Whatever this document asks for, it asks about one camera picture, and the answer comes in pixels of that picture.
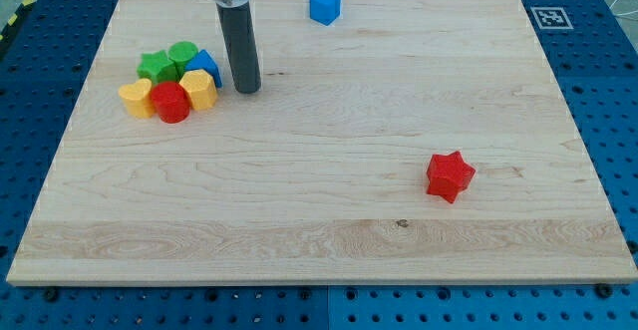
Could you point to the red star block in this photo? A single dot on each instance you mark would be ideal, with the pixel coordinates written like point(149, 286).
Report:
point(448, 175)

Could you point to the yellow hexagon block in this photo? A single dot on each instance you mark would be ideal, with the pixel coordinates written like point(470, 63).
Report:
point(200, 89)

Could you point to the green star block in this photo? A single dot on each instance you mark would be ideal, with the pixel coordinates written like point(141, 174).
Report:
point(157, 67)

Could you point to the wooden board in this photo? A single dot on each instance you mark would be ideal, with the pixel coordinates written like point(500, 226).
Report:
point(320, 176)

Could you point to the blue triangle block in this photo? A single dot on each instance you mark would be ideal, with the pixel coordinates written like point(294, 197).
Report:
point(204, 61)

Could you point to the blue cube block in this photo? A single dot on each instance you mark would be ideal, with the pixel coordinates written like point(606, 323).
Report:
point(324, 12)

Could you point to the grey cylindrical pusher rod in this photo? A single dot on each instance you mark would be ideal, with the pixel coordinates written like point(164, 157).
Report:
point(239, 39)

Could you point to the red cylinder block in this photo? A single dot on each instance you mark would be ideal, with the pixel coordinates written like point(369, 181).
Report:
point(170, 102)

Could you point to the green cylinder block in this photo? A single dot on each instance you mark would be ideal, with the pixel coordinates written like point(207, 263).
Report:
point(181, 53)

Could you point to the yellow heart block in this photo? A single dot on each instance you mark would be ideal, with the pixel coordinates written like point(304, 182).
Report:
point(136, 98)

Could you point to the white fiducial marker tag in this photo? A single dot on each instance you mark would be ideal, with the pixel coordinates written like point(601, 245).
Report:
point(551, 18)

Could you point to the black yellow hazard tape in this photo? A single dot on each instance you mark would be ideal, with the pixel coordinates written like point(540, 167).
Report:
point(16, 20)

